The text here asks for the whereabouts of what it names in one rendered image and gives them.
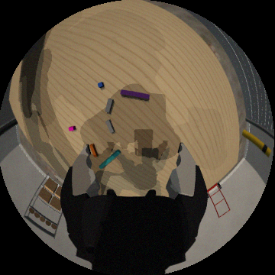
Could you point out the small magenta block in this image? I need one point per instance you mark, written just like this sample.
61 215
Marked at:
72 128

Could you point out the purple rod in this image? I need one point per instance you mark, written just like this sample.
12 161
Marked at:
137 94

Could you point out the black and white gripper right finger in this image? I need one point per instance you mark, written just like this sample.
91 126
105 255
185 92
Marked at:
187 186

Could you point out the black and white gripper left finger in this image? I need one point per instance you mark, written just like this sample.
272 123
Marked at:
80 184

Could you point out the turquoise rod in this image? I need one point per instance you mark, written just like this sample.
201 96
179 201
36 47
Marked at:
114 155

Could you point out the orange rod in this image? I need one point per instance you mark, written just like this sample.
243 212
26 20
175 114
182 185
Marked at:
93 149

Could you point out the grey rod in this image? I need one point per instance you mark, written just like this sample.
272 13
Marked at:
110 126
109 105

